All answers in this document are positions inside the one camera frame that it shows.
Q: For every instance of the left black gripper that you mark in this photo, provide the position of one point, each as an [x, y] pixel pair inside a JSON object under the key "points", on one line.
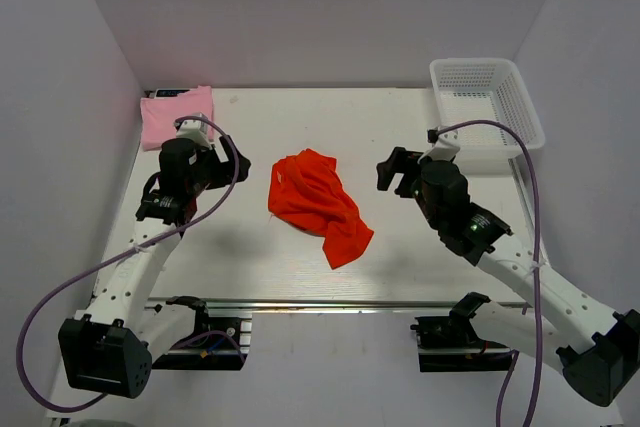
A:
{"points": [[226, 170]]}

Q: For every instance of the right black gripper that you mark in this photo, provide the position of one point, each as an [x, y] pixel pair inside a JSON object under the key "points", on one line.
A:
{"points": [[399, 158]]}

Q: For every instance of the orange t-shirt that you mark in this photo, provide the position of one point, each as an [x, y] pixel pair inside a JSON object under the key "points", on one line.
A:
{"points": [[307, 193]]}

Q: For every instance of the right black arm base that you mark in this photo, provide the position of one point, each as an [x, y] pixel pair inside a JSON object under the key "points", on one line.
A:
{"points": [[460, 347]]}

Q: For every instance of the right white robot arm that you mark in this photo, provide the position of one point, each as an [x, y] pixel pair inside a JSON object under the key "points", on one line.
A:
{"points": [[593, 347]]}

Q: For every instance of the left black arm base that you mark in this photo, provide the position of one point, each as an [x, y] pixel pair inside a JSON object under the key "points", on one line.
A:
{"points": [[185, 333]]}

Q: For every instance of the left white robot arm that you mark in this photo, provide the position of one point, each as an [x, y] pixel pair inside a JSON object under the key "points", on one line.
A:
{"points": [[112, 347]]}

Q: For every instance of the folded pink t-shirt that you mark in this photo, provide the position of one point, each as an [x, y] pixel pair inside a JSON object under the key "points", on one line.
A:
{"points": [[159, 114]]}

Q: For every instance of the small digital scale device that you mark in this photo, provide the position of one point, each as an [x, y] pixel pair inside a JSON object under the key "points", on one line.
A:
{"points": [[169, 93]]}

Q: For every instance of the white plastic mesh basket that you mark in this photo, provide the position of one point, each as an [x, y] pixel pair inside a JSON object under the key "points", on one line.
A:
{"points": [[468, 89]]}

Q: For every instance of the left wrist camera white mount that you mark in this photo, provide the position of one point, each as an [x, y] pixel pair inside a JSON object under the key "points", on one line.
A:
{"points": [[195, 128]]}

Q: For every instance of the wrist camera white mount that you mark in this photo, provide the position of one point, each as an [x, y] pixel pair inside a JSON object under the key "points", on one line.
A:
{"points": [[195, 128], [444, 144]]}

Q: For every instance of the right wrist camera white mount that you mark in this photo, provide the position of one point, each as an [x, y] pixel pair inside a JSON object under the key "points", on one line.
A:
{"points": [[444, 144]]}

